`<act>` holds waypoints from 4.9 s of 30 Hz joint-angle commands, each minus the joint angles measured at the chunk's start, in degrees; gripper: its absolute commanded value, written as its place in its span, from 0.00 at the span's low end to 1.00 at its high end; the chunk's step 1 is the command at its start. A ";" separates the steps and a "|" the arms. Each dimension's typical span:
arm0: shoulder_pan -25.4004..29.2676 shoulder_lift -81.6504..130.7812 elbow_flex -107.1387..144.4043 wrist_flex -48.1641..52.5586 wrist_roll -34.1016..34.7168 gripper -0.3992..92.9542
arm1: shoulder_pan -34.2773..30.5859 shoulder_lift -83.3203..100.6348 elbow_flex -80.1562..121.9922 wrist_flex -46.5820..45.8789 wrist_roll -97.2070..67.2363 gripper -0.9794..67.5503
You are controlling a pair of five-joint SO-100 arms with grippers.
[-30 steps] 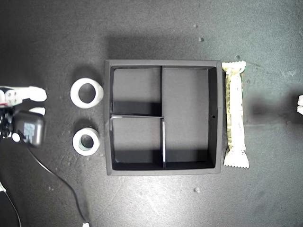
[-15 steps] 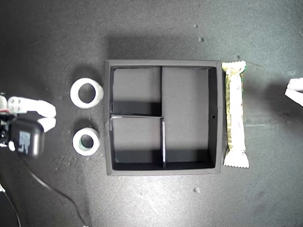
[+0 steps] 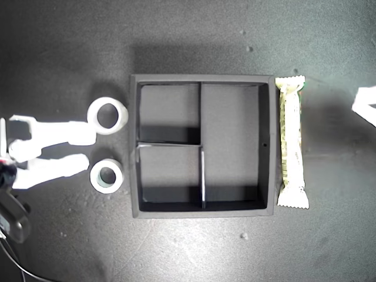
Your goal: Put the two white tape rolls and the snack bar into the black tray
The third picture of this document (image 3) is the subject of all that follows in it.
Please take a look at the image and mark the large white tape roll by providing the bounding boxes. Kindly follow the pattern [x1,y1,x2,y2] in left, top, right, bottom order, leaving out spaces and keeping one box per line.
[87,96,129,136]

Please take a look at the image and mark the small white tape roll green core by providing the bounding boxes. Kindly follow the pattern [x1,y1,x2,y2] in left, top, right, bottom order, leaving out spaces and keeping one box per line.
[89,159,123,194]

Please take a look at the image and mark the snack bar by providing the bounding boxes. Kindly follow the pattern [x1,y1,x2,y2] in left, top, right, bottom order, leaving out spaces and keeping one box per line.
[275,75,310,210]

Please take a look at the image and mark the black tray with wells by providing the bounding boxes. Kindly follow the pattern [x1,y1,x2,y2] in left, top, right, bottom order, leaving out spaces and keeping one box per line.
[130,73,277,219]

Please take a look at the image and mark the black camera cable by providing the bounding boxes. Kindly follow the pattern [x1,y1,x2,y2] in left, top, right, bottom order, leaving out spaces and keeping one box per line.
[0,234,48,282]

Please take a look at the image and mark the thin black cable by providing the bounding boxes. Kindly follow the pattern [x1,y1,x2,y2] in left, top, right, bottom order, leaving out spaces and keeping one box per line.
[0,237,27,282]

